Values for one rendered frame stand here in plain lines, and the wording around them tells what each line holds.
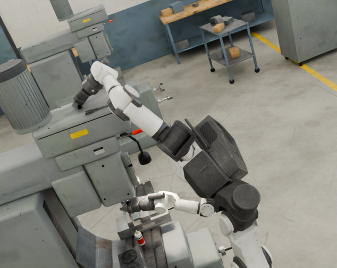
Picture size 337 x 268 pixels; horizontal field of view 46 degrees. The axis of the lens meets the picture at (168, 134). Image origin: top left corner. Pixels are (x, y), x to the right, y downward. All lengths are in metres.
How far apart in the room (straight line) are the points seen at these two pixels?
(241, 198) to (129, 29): 7.20
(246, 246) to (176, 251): 0.69
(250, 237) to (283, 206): 1.96
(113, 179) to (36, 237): 0.49
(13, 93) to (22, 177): 0.46
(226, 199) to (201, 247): 1.01
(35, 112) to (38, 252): 0.76
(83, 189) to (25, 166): 0.31
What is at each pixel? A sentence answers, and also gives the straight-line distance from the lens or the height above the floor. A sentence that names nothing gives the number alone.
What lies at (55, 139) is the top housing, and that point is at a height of 1.82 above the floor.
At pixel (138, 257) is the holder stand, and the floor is 1.11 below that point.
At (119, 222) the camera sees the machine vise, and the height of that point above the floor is 1.00.
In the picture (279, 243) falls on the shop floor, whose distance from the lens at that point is 3.56.
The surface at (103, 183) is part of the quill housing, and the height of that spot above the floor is 1.48.
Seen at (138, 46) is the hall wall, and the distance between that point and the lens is 8.70.
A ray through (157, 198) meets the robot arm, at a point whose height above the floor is 1.27.
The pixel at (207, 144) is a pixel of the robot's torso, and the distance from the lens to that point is 1.83.
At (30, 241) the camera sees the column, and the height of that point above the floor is 1.37.
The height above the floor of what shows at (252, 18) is 0.29.
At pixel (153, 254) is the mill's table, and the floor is 0.93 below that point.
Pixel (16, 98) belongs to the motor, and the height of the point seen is 2.07.
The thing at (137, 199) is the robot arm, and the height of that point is 1.25.
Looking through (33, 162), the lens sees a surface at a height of 1.74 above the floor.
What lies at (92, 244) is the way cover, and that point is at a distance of 2.65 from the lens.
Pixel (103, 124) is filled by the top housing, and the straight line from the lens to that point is 1.98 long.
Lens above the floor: 2.59
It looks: 28 degrees down
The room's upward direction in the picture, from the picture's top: 20 degrees counter-clockwise
